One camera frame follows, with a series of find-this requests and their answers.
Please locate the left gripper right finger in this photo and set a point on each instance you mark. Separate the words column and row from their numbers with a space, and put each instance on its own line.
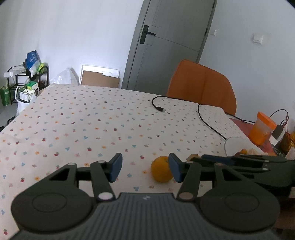
column 186, row 173

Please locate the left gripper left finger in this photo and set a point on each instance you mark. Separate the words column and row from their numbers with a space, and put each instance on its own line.
column 102, row 174

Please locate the peeled orange fruit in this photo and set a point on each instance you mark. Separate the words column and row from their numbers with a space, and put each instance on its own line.
column 252, row 151

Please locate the green-brown fruit on table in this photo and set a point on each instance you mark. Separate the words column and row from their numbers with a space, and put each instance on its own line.
column 192, row 156

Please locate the large orange on table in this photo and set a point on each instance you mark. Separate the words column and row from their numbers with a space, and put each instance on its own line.
column 160, row 170

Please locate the white round plate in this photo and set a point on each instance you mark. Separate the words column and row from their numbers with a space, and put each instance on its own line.
column 234, row 145

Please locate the dotted white tablecloth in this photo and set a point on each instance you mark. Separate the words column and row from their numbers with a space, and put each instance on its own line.
column 74, row 123

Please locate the orange red table mat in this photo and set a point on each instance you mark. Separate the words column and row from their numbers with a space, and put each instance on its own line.
column 246, row 128

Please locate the orange lidded plastic cup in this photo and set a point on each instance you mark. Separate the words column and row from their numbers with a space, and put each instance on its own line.
column 262, row 129

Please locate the white power adapter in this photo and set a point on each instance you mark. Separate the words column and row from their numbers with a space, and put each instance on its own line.
column 278, row 133

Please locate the orange chair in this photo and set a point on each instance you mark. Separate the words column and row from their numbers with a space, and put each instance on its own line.
column 196, row 83

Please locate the brown cardboard sheet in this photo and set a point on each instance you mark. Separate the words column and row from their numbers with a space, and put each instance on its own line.
column 99, row 80

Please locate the white framed board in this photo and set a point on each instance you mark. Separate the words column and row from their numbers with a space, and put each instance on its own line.
column 98, row 69

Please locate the white plastic bag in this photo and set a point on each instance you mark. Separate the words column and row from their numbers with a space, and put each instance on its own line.
column 66, row 77

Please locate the green white box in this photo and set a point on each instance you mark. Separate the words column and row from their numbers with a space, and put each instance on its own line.
column 29, row 90

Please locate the black metal shelf rack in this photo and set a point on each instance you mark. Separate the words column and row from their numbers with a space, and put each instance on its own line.
column 18, row 76

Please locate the blue plastic bag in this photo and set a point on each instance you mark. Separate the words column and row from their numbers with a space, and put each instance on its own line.
column 32, row 62

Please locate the grey door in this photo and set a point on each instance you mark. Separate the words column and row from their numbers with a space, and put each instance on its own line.
column 181, row 31

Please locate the white wall switch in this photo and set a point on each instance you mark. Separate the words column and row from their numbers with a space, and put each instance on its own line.
column 258, row 39

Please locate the black door handle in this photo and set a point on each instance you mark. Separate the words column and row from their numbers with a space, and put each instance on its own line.
column 144, row 34

